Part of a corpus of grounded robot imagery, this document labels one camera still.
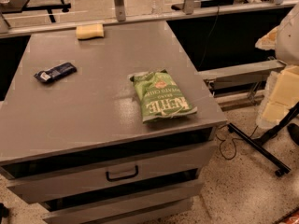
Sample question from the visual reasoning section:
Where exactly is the black stand base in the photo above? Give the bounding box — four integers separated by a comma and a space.
228, 102, 299, 177

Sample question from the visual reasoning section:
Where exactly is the grey metal rail frame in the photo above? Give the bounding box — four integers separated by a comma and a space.
0, 0, 298, 38

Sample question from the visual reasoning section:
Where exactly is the yellow sponge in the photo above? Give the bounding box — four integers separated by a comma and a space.
76, 24, 104, 40

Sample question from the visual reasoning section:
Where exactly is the black drawer handle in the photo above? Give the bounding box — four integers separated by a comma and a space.
106, 165, 139, 182

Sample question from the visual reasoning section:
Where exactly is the black floor cable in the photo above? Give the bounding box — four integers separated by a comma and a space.
215, 123, 260, 161

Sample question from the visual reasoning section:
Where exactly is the grey drawer cabinet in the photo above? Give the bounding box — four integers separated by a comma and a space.
0, 22, 225, 224

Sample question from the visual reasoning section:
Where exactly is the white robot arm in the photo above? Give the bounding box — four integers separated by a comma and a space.
255, 5, 299, 129

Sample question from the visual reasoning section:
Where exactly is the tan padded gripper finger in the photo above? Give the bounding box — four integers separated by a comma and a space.
256, 65, 299, 129
255, 27, 278, 50

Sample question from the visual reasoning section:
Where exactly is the green jalapeno chip bag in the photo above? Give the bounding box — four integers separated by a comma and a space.
130, 70, 197, 123

